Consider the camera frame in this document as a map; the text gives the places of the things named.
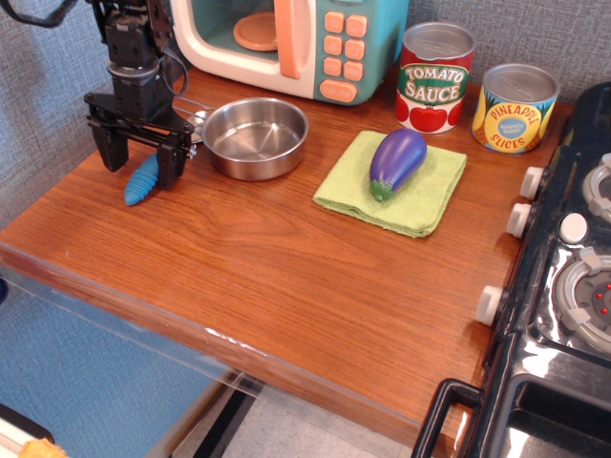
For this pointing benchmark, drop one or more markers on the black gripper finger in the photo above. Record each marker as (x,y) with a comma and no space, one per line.
(112,146)
(171,160)

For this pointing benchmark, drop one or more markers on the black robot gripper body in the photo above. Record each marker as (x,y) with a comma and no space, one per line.
(141,108)

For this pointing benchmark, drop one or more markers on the blue handled metal spoon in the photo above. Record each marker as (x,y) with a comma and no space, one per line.
(145,178)

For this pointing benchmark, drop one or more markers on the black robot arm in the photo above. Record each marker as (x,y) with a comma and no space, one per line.
(143,67)

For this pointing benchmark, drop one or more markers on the yellow green folded cloth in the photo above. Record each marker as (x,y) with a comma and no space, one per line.
(419,204)

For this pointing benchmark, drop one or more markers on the small steel pan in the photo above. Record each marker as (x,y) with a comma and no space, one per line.
(250,139)

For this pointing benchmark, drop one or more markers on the teal toy microwave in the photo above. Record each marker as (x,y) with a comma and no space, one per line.
(332,51)

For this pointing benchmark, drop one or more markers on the purple toy eggplant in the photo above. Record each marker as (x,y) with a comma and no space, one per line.
(399,155)

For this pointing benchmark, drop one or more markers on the tomato sauce can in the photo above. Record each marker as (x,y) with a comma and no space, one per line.
(434,71)

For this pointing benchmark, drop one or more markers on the orange object at corner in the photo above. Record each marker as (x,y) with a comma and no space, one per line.
(21,437)

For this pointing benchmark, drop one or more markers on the white stove knob lower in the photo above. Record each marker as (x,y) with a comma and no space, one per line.
(488,304)

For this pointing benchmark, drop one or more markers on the white stove knob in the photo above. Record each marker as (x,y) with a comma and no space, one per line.
(530,182)
(488,304)
(518,218)

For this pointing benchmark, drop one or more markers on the pineapple slices can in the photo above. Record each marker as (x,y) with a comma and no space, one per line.
(514,107)

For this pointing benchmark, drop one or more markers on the white stove knob middle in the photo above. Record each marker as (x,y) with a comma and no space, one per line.
(518,218)

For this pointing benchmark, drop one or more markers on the white stove knob upper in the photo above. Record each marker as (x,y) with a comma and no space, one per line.
(530,182)

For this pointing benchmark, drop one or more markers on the black toy stove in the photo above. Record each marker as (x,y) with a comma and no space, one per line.
(546,384)

